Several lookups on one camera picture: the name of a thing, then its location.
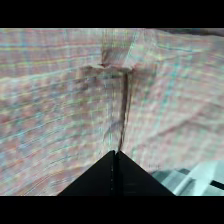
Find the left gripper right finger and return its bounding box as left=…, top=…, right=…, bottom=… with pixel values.
left=115, top=150, right=176, bottom=197

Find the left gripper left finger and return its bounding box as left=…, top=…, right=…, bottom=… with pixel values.
left=57, top=150, right=116, bottom=197

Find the checked shirt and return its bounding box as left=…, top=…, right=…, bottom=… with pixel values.
left=0, top=28, right=224, bottom=197

